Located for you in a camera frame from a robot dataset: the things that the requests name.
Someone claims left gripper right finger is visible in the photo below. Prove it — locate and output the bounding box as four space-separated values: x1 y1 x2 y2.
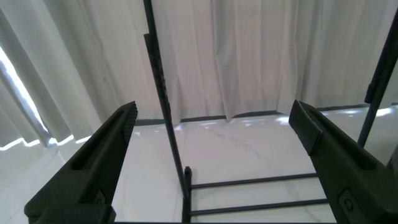
288 99 398 224

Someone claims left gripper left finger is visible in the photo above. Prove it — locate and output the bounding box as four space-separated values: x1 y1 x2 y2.
24 101 138 224

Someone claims black clothes rack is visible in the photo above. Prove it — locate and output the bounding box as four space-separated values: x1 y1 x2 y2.
142 0 398 224

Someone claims white curtain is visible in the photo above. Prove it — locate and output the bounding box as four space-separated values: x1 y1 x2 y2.
0 0 398 152

